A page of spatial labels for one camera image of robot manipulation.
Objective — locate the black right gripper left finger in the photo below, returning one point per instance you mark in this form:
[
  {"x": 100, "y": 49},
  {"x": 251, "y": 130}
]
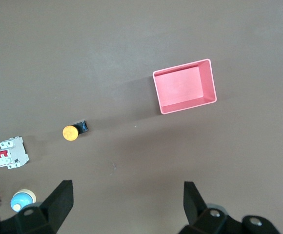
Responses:
[{"x": 58, "y": 202}]

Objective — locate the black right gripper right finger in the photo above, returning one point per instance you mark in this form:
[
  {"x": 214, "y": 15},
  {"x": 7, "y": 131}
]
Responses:
[{"x": 195, "y": 207}]

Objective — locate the yellow push button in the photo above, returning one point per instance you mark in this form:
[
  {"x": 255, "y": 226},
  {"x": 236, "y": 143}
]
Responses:
[{"x": 70, "y": 133}]

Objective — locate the blue round bell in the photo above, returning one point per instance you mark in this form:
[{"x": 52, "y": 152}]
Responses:
[{"x": 22, "y": 200}]

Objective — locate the pink plastic box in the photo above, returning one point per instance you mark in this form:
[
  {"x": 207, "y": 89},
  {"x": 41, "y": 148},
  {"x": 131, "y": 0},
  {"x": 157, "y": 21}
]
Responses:
[{"x": 180, "y": 85}]

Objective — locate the white circuit breaker red switch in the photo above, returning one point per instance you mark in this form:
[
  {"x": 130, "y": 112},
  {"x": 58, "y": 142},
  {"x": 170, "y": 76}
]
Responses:
[{"x": 12, "y": 153}]

